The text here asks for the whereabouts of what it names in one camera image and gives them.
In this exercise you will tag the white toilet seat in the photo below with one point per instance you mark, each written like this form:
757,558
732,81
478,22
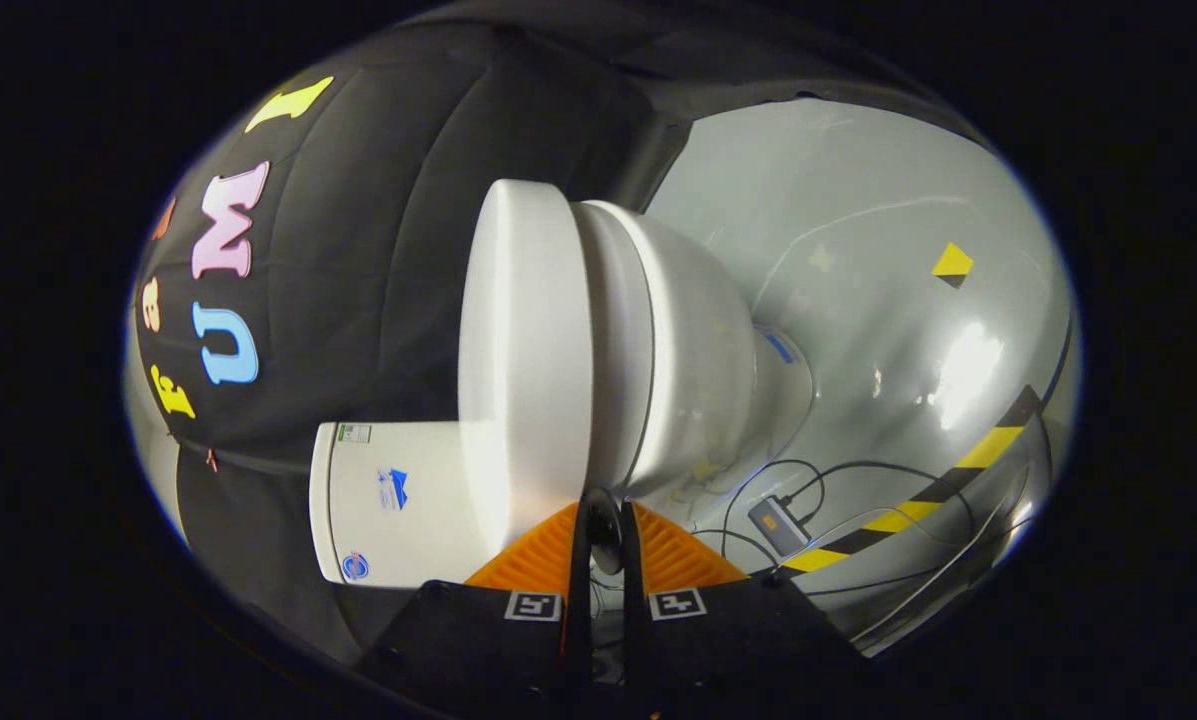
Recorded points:
618,340

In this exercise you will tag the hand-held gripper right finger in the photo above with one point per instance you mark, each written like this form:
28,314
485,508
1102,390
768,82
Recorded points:
633,600

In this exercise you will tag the yellow black hazard tape strip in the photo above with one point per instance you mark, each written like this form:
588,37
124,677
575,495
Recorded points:
988,447

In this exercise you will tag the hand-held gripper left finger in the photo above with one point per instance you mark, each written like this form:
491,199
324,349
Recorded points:
578,600

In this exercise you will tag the white toilet lid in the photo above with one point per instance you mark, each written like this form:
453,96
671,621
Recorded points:
523,330

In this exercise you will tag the black backdrop cloth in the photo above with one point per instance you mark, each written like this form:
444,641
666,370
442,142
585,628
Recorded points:
358,250

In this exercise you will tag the white ceramic toilet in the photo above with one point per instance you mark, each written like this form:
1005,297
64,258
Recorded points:
703,350

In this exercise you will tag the grey adapter box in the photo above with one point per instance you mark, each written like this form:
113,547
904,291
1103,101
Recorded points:
778,525

